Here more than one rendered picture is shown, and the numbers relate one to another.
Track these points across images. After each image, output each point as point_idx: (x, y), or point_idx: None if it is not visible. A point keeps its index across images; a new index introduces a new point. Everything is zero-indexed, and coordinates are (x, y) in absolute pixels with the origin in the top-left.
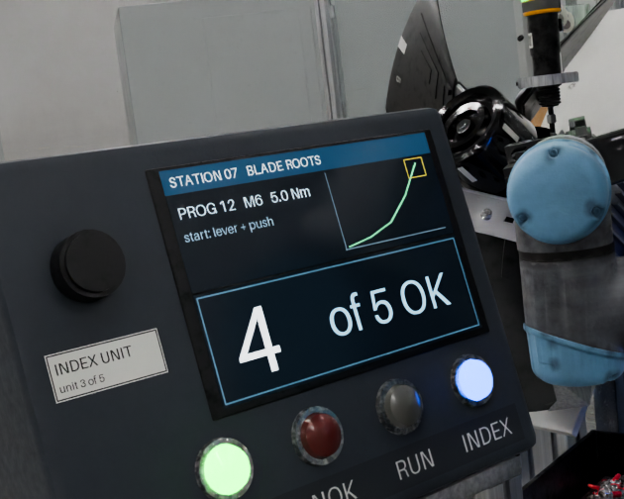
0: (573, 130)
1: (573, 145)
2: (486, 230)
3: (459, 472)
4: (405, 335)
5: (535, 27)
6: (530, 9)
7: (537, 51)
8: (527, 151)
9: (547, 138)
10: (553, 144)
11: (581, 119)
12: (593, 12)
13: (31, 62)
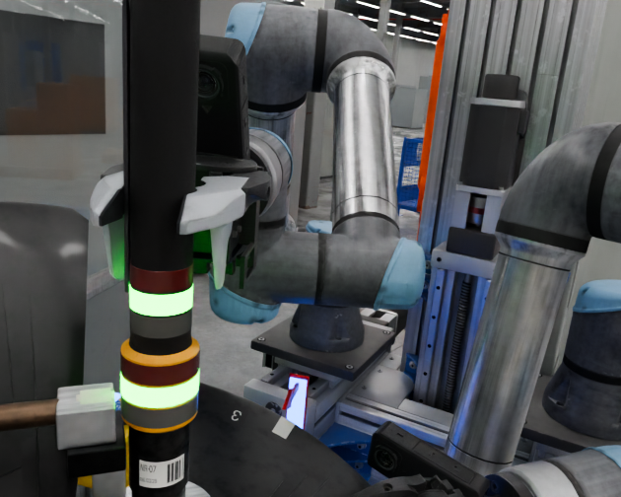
0: (427, 491)
1: (614, 446)
2: None
3: None
4: None
5: (188, 439)
6: (195, 410)
7: (186, 479)
8: None
9: (544, 481)
10: None
11: (421, 475)
12: (83, 380)
13: None
